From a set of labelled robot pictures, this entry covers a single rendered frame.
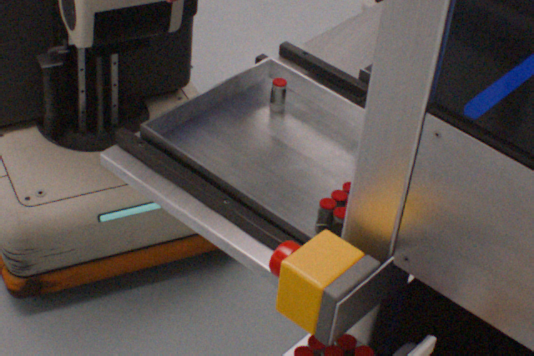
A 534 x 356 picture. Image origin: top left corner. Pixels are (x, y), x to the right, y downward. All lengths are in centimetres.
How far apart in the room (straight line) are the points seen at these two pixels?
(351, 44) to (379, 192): 66
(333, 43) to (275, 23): 180
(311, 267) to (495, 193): 20
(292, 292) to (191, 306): 136
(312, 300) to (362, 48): 71
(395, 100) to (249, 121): 51
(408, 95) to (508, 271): 19
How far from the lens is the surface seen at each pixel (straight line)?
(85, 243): 219
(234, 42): 324
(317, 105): 142
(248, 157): 131
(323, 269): 94
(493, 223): 89
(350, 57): 155
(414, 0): 83
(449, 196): 90
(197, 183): 123
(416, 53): 85
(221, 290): 235
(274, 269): 99
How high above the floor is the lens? 169
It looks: 38 degrees down
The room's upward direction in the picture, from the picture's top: 6 degrees clockwise
